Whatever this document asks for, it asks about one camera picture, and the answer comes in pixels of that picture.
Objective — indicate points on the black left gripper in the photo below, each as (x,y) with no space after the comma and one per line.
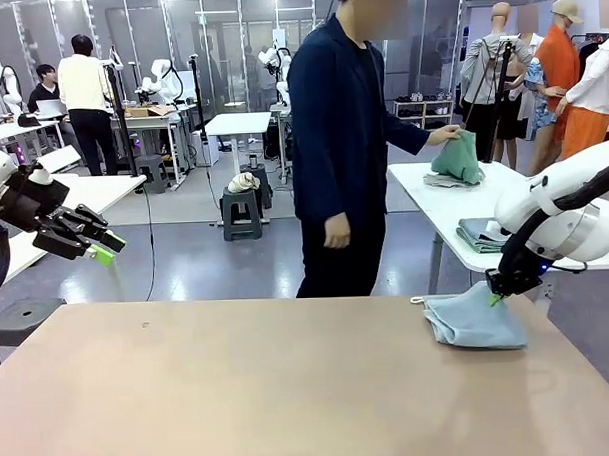
(28,207)

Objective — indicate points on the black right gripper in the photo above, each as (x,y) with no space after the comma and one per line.
(511,283)

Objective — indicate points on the blue-grey towel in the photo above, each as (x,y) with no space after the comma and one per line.
(473,327)

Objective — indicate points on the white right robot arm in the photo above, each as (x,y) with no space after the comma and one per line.
(574,228)

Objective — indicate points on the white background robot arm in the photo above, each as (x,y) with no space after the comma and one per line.
(276,74)
(6,83)
(164,78)

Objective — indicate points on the person's left forearm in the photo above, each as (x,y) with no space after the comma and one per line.
(409,136)

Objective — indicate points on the person's right forearm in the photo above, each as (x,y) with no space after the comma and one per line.
(336,202)

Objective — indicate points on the person's left hand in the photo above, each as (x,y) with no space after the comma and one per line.
(441,135)

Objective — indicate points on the person's right hand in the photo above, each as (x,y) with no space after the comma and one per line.
(337,232)

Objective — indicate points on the pale green towel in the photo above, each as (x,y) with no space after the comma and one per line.
(477,239)

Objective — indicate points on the grey plastic stool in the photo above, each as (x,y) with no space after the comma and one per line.
(264,184)
(152,168)
(241,210)

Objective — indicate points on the black round stool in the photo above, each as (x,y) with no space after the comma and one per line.
(22,318)

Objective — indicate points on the white office desk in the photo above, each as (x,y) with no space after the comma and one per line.
(150,120)
(11,130)

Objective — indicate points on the black bag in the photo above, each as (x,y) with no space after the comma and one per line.
(28,120)

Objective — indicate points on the silver laptop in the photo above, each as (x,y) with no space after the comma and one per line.
(52,108)

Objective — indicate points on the open cardboard box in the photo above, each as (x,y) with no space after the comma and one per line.
(145,112)

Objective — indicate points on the seated person in black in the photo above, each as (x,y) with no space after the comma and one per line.
(42,94)

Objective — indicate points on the person in cream sweater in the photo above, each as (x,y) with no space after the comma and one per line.
(82,85)

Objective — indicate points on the beige cloth bundle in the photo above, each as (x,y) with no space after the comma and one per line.
(243,182)

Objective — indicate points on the metal tumbler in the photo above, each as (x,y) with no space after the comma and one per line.
(254,162)

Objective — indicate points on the white standing desk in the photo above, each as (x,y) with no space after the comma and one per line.
(238,122)

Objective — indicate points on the wooden shoe shelf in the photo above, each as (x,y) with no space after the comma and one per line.
(425,111)

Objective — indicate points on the figure in blue floral dress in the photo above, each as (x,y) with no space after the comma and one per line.
(539,79)

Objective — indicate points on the mannequin white top orange trousers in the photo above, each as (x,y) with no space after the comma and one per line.
(590,88)

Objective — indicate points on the person in navy jacket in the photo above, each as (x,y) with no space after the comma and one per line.
(331,137)

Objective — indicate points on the mannequin in grey shirt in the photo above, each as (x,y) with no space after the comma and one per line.
(484,66)

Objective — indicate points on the mannequin in orange jacket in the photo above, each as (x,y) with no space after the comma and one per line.
(559,64)

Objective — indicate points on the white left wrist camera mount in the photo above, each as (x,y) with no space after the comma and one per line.
(57,159)

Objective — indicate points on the black camera tripod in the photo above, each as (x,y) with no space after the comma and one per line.
(499,81)
(120,119)
(197,91)

